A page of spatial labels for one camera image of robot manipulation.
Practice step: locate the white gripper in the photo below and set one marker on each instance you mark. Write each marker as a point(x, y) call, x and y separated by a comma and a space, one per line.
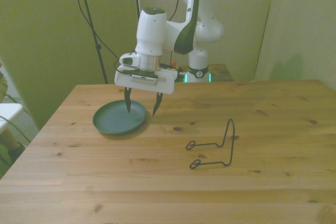
point(168, 85)

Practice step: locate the green round plate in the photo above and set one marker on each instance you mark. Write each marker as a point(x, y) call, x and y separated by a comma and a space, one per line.
point(115, 121)

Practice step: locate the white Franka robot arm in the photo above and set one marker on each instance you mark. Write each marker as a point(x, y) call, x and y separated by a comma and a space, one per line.
point(152, 32)

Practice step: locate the emergency stop button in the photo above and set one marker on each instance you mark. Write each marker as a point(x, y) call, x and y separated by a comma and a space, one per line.
point(173, 63)

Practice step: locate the black tripod pole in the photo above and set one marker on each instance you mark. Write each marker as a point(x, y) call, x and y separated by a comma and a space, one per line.
point(98, 47)

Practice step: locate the white side furniture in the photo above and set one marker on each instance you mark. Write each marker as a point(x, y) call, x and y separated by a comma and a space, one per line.
point(9, 110)

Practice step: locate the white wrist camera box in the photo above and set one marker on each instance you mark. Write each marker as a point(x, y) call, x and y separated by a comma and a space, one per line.
point(144, 80)

